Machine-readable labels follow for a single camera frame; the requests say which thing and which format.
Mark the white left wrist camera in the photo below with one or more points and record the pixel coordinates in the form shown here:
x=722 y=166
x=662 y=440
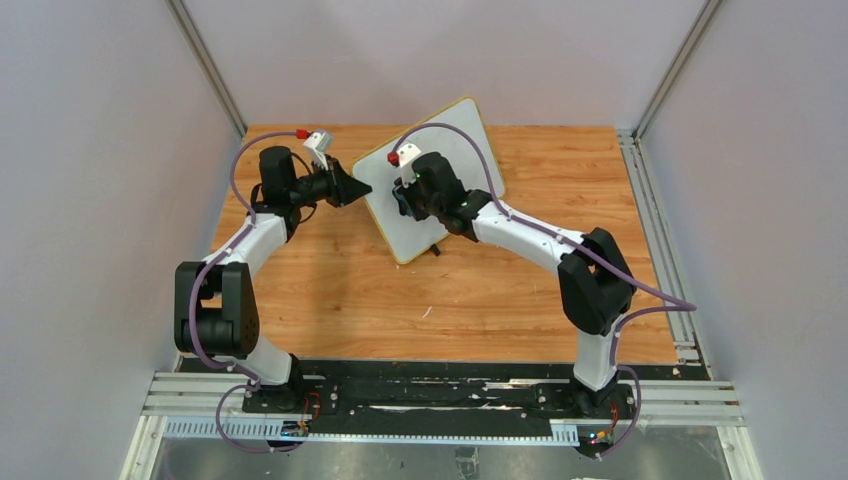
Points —
x=316 y=144

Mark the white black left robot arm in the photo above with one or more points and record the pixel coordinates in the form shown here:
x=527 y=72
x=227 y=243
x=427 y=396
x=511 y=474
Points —
x=216 y=315

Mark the aluminium frame post right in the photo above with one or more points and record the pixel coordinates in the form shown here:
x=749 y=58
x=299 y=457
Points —
x=687 y=48

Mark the aluminium frame post left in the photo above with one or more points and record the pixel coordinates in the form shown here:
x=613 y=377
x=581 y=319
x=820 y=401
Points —
x=195 y=41

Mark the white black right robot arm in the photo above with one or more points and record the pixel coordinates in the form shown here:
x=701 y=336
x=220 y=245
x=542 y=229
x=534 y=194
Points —
x=593 y=277

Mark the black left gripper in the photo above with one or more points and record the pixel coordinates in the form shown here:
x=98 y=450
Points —
x=334 y=185

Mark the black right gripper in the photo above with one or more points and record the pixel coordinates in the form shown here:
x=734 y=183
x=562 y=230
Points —
x=403 y=201

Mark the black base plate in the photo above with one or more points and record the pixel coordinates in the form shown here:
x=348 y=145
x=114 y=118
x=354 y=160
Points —
x=430 y=402

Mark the aluminium frame post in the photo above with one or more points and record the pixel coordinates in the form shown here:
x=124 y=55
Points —
x=687 y=48
x=195 y=41

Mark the aluminium front rail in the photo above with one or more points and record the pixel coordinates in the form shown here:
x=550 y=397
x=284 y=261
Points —
x=716 y=446

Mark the blue whiteboard eraser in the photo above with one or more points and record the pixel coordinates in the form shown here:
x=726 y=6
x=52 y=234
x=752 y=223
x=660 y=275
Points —
x=399 y=194

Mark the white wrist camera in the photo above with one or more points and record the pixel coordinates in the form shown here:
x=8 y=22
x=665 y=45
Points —
x=316 y=144
x=403 y=158

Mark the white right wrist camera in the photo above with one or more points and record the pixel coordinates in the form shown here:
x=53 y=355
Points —
x=403 y=158

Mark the yellow-framed whiteboard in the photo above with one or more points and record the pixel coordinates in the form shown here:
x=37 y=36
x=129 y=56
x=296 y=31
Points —
x=458 y=133

